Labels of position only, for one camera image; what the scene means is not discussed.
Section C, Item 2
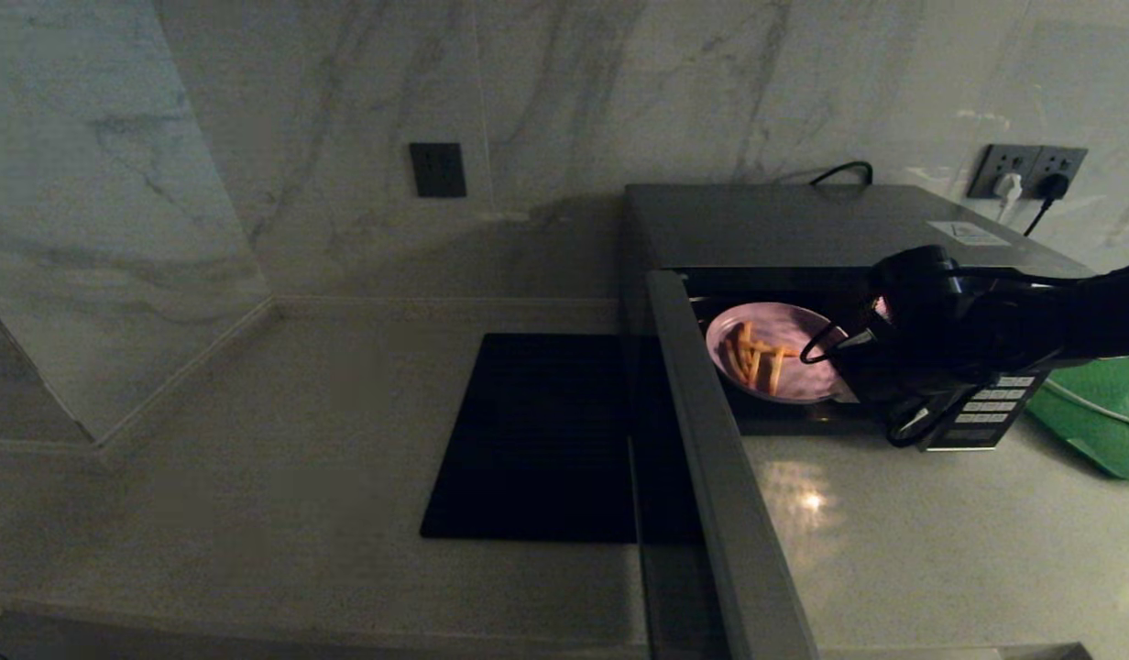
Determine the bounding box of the purple plate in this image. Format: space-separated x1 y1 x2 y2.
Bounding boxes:
705 302 851 405

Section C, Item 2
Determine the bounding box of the silver microwave oven body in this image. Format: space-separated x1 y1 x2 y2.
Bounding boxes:
617 183 1095 452

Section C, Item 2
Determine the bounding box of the green plastic tray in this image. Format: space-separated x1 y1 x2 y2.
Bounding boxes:
1025 356 1129 481

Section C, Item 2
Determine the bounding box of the black square mat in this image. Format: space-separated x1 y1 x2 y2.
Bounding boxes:
420 333 641 544

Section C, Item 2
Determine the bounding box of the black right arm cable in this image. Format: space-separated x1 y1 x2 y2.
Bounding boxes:
800 319 973 450

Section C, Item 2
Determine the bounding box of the white plug with cable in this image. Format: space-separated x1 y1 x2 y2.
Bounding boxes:
993 172 1025 224

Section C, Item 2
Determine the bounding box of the black plug with cable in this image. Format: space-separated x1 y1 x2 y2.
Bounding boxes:
1023 172 1070 237

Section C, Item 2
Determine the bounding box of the grey double wall socket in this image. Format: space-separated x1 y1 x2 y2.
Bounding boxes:
968 144 1089 201

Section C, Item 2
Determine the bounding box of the dark single wall socket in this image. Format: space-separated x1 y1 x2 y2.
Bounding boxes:
409 142 467 198

